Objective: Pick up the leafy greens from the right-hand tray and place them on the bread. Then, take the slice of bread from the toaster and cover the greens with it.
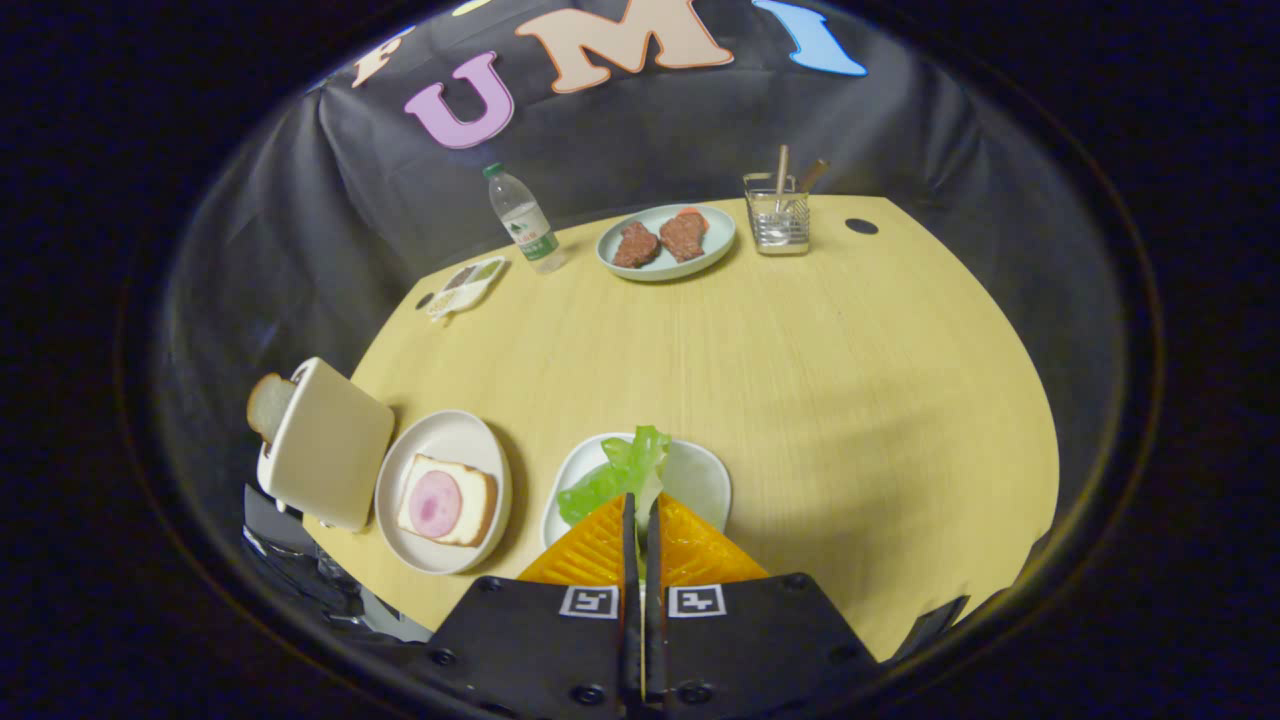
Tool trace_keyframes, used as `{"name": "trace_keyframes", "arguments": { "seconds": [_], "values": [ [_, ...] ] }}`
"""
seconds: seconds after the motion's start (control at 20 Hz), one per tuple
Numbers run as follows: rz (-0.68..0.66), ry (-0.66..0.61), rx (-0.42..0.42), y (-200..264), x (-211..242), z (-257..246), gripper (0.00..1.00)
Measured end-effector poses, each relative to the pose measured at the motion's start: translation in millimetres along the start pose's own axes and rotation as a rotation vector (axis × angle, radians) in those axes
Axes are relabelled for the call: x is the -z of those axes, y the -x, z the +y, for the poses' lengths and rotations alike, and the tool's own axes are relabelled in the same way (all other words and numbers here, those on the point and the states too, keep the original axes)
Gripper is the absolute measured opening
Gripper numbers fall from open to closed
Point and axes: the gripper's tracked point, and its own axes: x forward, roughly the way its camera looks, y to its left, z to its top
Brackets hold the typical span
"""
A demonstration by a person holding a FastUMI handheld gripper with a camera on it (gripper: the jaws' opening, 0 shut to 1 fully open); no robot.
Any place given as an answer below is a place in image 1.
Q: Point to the white round plate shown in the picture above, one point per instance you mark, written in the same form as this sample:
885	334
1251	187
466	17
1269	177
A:
440	435

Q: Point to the pink ham slice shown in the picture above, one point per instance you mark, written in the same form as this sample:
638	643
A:
435	503

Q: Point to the black backdrop cloth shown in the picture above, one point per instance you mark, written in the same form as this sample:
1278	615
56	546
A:
650	130

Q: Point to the brown meat patty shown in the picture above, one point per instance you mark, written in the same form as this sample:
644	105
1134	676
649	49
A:
682	238
636	245

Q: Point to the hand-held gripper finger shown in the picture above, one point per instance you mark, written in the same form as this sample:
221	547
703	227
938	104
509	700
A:
630	560
652	560

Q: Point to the clear water bottle green cap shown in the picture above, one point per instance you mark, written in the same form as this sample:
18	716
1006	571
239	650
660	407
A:
525	225

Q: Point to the white divided condiment tray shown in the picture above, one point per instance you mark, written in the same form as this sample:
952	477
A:
470	287

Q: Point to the green lettuce leaf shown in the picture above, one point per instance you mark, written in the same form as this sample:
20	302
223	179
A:
610	480

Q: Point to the white rounded square plate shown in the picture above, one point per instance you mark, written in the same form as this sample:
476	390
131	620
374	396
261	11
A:
700	480

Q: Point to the pale blue round plate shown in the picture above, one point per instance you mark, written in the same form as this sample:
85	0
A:
660	270

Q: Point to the dark grey chair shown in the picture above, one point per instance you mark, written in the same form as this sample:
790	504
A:
290	550

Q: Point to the clear utensil holder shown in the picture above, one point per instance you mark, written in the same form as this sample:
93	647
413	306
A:
778	225

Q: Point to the wooden chopstick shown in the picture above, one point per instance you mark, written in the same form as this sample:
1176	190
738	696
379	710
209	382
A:
781	165

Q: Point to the toasted bread slice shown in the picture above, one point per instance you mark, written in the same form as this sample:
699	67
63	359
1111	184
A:
268	405

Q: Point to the white toaster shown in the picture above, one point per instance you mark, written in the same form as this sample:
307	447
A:
330	450

